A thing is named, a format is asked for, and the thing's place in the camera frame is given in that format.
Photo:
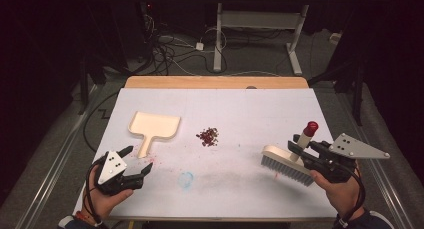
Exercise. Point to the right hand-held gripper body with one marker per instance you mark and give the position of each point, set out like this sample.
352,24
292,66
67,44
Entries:
333,165

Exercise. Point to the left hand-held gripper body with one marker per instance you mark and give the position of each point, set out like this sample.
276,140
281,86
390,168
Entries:
111,167

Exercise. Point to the cream brush with red cap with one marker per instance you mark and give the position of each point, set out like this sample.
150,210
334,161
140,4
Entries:
276,153

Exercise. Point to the person's right hand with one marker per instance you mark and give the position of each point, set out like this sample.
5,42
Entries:
340,195

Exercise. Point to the person's left hand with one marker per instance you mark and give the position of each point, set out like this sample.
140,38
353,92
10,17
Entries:
106,200

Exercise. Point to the cream dustpan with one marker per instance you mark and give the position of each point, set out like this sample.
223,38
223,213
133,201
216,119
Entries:
155,125

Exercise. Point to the white table cover sheet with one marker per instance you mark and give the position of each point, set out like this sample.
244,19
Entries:
240,115

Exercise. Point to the pile of red crumbs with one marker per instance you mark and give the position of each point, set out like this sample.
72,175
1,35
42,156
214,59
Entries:
208,136

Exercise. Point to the black metal stand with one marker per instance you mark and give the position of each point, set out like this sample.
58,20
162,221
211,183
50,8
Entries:
85,89
357,89

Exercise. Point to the white box on floor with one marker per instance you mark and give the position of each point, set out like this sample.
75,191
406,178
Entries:
335,38

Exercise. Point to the white power adapter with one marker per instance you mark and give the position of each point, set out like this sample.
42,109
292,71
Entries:
199,46

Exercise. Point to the metal floor rail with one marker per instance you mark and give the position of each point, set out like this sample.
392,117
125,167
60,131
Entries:
53,169

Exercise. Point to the white metal desk frame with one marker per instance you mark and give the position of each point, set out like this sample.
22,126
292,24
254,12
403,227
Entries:
260,19

